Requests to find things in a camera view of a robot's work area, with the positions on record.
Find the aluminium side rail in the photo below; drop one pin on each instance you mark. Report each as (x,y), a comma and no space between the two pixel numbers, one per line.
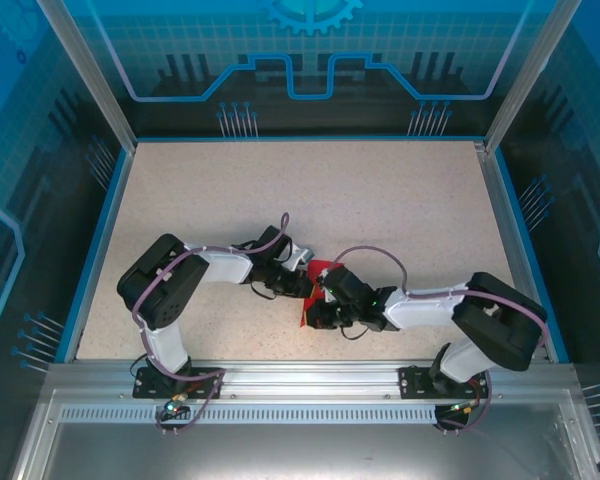
(500,200)

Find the silver sheet metal shelf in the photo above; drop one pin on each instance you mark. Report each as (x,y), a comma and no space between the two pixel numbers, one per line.
(300,450)

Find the aluminium frame post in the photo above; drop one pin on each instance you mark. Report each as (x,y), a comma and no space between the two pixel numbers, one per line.
(532,75)
(87,75)

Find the blue table edge strip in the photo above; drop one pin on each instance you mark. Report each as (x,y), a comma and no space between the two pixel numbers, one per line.
(521,225)
(102,250)

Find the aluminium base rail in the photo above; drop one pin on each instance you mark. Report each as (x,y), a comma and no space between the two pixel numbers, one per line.
(310,380)

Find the red paper sheet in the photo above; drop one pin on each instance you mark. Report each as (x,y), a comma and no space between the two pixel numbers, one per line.
(316,267)

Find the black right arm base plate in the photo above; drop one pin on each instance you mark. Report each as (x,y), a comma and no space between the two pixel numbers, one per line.
(410,382)

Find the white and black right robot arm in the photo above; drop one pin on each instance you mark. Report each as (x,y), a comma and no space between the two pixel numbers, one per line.
(420,310)

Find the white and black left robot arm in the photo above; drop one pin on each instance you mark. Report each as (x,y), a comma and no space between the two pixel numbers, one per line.
(225,267)

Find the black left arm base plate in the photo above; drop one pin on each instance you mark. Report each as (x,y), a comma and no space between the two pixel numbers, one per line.
(197,377)

